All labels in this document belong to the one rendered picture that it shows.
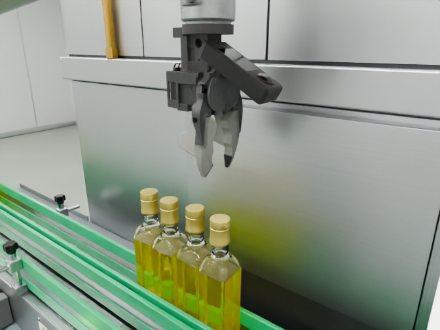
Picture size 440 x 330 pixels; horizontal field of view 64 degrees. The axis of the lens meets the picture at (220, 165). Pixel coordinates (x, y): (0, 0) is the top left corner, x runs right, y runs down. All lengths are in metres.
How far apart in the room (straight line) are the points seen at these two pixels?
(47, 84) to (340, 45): 6.50
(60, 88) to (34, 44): 0.81
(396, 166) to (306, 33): 0.25
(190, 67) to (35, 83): 6.34
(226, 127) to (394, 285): 0.36
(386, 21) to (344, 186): 0.25
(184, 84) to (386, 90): 0.28
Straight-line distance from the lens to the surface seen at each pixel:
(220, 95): 0.50
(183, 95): 0.52
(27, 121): 6.80
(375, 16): 0.58
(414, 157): 0.55
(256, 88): 0.46
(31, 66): 6.79
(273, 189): 0.65
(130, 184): 0.99
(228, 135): 0.54
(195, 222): 0.60
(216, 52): 0.49
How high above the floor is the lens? 1.43
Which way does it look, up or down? 19 degrees down
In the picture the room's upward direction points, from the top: straight up
